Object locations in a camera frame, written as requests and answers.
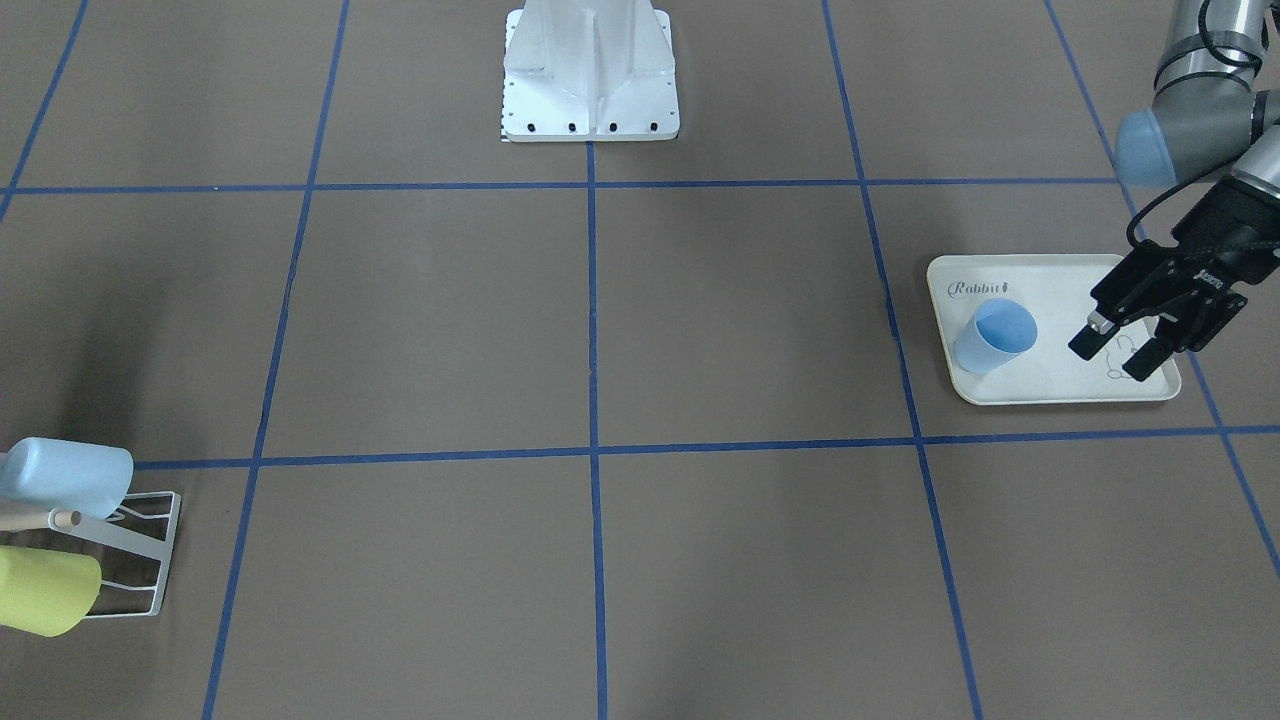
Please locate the light blue plastic cup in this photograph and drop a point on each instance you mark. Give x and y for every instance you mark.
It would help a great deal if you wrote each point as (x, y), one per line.
(61, 474)

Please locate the yellow plastic cup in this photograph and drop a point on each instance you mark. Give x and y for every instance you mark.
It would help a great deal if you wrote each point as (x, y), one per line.
(47, 592)

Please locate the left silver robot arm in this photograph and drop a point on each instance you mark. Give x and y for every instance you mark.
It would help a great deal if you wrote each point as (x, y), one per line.
(1208, 143)

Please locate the cream plastic tray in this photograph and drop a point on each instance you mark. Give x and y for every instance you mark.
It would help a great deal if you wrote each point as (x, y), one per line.
(1055, 290)

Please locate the white wire cup rack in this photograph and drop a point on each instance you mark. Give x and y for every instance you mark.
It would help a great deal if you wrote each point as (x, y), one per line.
(134, 545)

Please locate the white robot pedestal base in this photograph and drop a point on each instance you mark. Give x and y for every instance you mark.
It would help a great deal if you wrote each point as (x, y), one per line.
(589, 71)

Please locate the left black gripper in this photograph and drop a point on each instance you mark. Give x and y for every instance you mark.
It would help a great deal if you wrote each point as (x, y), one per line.
(1222, 216)

